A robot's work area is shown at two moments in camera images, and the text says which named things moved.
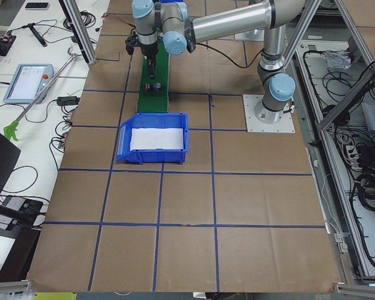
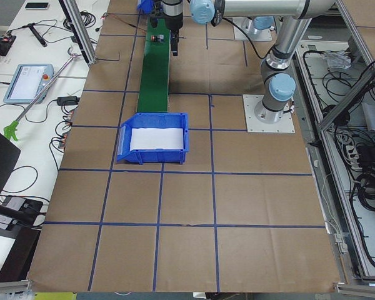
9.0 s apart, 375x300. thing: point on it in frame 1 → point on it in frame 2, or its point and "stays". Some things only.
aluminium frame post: (73, 13) stays
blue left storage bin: (144, 120) stays
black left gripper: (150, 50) → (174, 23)
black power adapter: (67, 100) stays
